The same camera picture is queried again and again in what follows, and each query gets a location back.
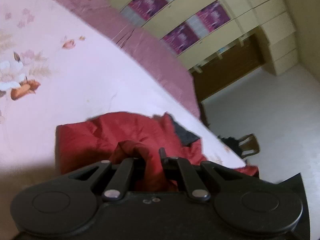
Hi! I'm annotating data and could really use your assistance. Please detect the purple poster upper right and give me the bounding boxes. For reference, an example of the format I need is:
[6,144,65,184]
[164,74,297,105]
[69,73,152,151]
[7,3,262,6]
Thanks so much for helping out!
[186,1,231,38]

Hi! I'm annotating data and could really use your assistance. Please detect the wooden chair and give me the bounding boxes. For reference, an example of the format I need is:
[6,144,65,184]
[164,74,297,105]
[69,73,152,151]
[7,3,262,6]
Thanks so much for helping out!
[238,134,260,159]

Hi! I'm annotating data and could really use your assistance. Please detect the red puffer jacket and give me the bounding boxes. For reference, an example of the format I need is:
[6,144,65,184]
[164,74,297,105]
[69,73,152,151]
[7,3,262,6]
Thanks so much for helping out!
[55,112,259,193]

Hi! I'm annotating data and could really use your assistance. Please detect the purple poster lower left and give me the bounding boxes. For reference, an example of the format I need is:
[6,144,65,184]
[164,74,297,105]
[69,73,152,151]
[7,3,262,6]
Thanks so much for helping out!
[120,0,168,27]

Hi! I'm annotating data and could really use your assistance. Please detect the purple poster lower right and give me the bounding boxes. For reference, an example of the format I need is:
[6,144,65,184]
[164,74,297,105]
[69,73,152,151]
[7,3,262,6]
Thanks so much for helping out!
[161,22,199,55]

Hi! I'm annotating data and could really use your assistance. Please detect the black flat panel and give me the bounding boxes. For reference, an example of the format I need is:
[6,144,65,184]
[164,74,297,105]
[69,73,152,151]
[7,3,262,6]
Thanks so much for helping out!
[279,173,311,240]

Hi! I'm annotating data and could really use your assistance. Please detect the cream wardrobe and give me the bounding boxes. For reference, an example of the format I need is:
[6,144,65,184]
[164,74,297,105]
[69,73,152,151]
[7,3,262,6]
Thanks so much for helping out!
[108,0,298,75]

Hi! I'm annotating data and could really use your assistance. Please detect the brown wooden door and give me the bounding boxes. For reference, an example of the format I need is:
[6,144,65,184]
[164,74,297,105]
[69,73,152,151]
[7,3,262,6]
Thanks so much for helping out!
[191,35,265,102]

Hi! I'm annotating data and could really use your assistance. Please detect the pink floral bed sheet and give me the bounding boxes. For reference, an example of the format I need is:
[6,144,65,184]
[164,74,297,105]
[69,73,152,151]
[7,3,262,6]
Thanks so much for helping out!
[1,0,244,239]

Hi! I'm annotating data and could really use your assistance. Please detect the mauve quilted blanket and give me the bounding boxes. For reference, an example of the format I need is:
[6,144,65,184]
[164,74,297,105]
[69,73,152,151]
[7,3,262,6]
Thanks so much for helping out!
[55,0,200,118]

